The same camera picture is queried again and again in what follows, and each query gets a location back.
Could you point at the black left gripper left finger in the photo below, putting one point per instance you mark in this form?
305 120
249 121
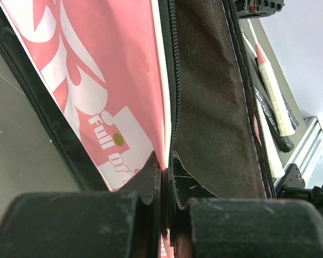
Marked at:
124 223

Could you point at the pink white badminton racket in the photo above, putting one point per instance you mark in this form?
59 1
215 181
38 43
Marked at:
274 162

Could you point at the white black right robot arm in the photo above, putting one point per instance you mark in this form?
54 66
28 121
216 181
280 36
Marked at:
286 165

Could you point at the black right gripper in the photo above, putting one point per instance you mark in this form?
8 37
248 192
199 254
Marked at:
258 8

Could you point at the pink sport racket bag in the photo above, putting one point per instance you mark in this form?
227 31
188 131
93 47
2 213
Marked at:
114 81

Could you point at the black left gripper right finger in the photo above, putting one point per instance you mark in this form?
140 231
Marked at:
203 225

